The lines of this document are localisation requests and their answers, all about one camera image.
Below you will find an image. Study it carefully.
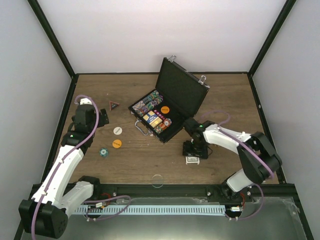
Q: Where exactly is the orange big blind button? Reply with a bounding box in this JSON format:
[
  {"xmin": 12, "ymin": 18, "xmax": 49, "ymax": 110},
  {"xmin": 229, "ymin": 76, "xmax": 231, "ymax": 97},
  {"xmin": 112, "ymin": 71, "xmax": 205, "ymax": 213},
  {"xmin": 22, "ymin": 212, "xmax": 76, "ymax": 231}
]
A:
[{"xmin": 160, "ymin": 106, "xmax": 170, "ymax": 114}]

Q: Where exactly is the black poker set case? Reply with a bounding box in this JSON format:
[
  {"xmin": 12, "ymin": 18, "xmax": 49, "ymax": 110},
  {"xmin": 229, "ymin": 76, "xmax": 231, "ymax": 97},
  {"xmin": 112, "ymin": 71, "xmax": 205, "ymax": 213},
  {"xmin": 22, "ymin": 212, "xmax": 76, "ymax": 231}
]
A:
[{"xmin": 128, "ymin": 56, "xmax": 210, "ymax": 143}]

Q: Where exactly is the chip row in case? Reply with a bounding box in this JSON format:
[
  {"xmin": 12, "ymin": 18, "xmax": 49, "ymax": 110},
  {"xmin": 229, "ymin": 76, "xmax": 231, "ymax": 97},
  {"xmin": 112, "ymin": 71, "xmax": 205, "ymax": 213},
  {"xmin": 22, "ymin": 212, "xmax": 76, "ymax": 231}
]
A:
[
  {"xmin": 154, "ymin": 123, "xmax": 168, "ymax": 134},
  {"xmin": 137, "ymin": 95, "xmax": 163, "ymax": 117},
  {"xmin": 132, "ymin": 90, "xmax": 160, "ymax": 111}
]

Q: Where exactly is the white dealer button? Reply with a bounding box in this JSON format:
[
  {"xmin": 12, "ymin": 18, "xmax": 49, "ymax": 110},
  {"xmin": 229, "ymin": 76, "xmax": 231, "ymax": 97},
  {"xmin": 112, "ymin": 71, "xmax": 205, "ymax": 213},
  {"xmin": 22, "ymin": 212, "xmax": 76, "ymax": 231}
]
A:
[{"xmin": 113, "ymin": 126, "xmax": 123, "ymax": 136}]

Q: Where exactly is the blue boxed card deck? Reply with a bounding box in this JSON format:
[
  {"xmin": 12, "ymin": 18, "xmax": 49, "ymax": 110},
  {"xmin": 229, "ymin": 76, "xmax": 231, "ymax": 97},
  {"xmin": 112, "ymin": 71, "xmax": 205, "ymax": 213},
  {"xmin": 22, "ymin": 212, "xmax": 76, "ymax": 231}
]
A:
[{"xmin": 185, "ymin": 156, "xmax": 200, "ymax": 165}]

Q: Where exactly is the lower chip row in case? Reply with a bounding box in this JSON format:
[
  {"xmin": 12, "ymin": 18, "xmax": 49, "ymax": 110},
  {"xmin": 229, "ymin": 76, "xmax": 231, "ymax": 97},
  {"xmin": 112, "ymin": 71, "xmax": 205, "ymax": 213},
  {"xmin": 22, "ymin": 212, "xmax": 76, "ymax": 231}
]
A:
[{"xmin": 154, "ymin": 123, "xmax": 168, "ymax": 134}]

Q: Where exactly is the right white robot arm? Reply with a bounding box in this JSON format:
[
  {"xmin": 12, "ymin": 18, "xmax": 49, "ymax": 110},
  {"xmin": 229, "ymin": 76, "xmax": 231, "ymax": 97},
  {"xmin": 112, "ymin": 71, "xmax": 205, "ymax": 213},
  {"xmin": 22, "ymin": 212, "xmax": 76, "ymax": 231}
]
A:
[{"xmin": 182, "ymin": 118, "xmax": 282, "ymax": 202}]

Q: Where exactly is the black frame post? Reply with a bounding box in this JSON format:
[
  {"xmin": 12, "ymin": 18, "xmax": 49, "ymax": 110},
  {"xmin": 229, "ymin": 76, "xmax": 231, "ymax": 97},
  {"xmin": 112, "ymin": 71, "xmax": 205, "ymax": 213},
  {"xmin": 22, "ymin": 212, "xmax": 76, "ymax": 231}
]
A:
[
  {"xmin": 248, "ymin": 0, "xmax": 297, "ymax": 77},
  {"xmin": 27, "ymin": 0, "xmax": 76, "ymax": 78}
]

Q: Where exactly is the red triangular all-in marker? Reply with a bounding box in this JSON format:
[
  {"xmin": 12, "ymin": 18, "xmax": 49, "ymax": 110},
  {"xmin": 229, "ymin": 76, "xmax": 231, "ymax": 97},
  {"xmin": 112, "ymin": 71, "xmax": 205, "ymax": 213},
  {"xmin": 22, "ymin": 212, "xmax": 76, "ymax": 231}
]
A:
[{"xmin": 109, "ymin": 101, "xmax": 120, "ymax": 111}]

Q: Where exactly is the left black frame post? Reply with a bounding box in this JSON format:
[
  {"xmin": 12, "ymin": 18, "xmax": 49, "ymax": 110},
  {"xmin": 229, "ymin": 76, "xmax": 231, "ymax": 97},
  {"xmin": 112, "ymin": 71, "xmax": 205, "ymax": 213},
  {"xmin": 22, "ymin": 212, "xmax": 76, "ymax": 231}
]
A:
[{"xmin": 27, "ymin": 0, "xmax": 76, "ymax": 78}]

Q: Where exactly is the right black frame post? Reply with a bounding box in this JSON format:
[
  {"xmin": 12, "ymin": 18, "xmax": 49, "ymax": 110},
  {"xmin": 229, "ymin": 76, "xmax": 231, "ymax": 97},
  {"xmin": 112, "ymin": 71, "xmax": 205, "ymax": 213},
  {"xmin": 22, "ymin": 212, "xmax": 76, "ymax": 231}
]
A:
[{"xmin": 248, "ymin": 0, "xmax": 297, "ymax": 77}]

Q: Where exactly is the upper chip row in case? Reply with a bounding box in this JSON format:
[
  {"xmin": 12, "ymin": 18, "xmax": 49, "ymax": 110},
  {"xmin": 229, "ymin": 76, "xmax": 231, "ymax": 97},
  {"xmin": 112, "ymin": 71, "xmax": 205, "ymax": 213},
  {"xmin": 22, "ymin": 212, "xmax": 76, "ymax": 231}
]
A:
[{"xmin": 132, "ymin": 90, "xmax": 160, "ymax": 111}]

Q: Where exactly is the light blue slotted cable duct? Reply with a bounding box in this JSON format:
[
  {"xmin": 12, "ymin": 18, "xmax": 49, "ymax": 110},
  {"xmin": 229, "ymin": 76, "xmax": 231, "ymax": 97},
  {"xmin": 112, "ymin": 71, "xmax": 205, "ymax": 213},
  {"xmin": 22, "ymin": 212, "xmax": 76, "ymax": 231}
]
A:
[{"xmin": 73, "ymin": 205, "xmax": 226, "ymax": 216}]

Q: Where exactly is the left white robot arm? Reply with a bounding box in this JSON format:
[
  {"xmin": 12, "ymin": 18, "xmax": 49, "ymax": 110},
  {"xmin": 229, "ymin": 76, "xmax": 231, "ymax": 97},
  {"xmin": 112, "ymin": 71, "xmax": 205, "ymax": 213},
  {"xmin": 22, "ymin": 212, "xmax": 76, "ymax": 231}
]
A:
[{"xmin": 18, "ymin": 98, "xmax": 109, "ymax": 239}]

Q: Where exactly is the unboxed banded card deck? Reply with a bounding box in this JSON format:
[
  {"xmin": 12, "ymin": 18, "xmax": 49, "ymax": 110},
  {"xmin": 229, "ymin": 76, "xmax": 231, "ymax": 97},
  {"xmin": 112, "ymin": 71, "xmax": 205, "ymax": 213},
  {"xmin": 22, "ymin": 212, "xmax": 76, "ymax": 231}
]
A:
[{"xmin": 142, "ymin": 110, "xmax": 163, "ymax": 128}]

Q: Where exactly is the red dice strip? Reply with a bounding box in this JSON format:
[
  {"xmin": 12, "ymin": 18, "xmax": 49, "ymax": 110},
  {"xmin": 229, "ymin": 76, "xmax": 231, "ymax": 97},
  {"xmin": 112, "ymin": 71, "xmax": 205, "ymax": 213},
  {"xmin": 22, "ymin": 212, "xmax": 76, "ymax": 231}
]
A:
[{"xmin": 152, "ymin": 109, "xmax": 166, "ymax": 121}]

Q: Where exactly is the clear round lens disc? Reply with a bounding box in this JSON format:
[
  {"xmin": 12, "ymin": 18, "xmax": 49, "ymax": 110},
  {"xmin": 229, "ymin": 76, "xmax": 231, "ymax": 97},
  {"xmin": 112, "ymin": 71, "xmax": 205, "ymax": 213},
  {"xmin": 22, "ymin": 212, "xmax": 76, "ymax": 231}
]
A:
[{"xmin": 151, "ymin": 174, "xmax": 164, "ymax": 189}]

